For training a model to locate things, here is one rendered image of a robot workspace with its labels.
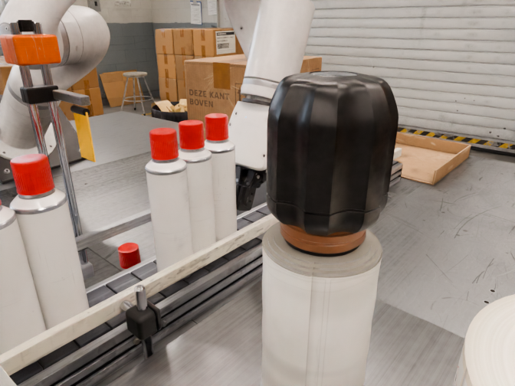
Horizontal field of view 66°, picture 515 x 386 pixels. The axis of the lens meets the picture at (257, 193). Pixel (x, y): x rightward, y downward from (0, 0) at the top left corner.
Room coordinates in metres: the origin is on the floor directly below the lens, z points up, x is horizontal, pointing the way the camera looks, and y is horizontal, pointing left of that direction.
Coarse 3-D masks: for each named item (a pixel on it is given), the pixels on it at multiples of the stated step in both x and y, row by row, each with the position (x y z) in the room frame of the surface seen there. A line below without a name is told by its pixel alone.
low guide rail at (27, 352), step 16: (256, 224) 0.55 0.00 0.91; (272, 224) 0.58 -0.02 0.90; (224, 240) 0.50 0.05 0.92; (240, 240) 0.52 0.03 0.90; (192, 256) 0.46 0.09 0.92; (208, 256) 0.47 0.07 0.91; (160, 272) 0.43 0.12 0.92; (176, 272) 0.43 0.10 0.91; (192, 272) 0.45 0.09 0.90; (128, 288) 0.39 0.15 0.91; (160, 288) 0.41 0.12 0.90; (112, 304) 0.36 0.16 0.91; (80, 320) 0.34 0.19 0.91; (96, 320) 0.35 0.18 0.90; (48, 336) 0.31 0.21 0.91; (64, 336) 0.32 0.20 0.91; (16, 352) 0.29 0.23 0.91; (32, 352) 0.30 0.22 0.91; (48, 352) 0.31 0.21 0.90; (16, 368) 0.29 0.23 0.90
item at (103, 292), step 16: (240, 224) 0.62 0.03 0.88; (256, 240) 0.56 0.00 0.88; (224, 256) 0.52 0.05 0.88; (144, 272) 0.48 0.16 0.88; (208, 272) 0.48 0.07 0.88; (112, 288) 0.44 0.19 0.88; (176, 288) 0.44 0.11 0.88; (96, 304) 0.41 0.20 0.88; (112, 320) 0.38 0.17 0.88; (80, 336) 0.35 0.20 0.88; (96, 336) 0.35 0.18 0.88; (64, 352) 0.33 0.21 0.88; (32, 368) 0.30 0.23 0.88; (16, 384) 0.29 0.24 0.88
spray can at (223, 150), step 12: (216, 120) 0.55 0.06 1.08; (216, 132) 0.55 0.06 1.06; (216, 144) 0.55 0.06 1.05; (228, 144) 0.56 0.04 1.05; (216, 156) 0.54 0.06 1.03; (228, 156) 0.55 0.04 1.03; (216, 168) 0.54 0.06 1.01; (228, 168) 0.55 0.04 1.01; (216, 180) 0.54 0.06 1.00; (228, 180) 0.55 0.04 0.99; (216, 192) 0.54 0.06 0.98; (228, 192) 0.55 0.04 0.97; (216, 204) 0.54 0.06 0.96; (228, 204) 0.55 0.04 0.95; (216, 216) 0.54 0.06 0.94; (228, 216) 0.54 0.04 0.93; (216, 228) 0.54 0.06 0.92; (228, 228) 0.54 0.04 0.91; (216, 240) 0.54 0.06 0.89
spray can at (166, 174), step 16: (160, 128) 0.49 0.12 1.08; (160, 144) 0.46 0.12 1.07; (176, 144) 0.48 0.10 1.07; (160, 160) 0.46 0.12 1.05; (176, 160) 0.47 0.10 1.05; (160, 176) 0.45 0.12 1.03; (176, 176) 0.46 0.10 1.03; (160, 192) 0.45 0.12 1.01; (176, 192) 0.46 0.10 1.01; (160, 208) 0.45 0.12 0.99; (176, 208) 0.46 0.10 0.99; (160, 224) 0.45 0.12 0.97; (176, 224) 0.46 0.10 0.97; (160, 240) 0.46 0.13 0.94; (176, 240) 0.46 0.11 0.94; (160, 256) 0.46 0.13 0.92; (176, 256) 0.45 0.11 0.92
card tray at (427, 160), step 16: (400, 144) 1.28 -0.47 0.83; (416, 144) 1.25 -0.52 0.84; (432, 144) 1.22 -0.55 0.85; (448, 144) 1.19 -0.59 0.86; (464, 144) 1.16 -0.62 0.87; (400, 160) 1.11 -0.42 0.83; (416, 160) 1.11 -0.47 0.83; (432, 160) 1.11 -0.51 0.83; (448, 160) 1.01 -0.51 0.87; (416, 176) 0.98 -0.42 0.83; (432, 176) 0.98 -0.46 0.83
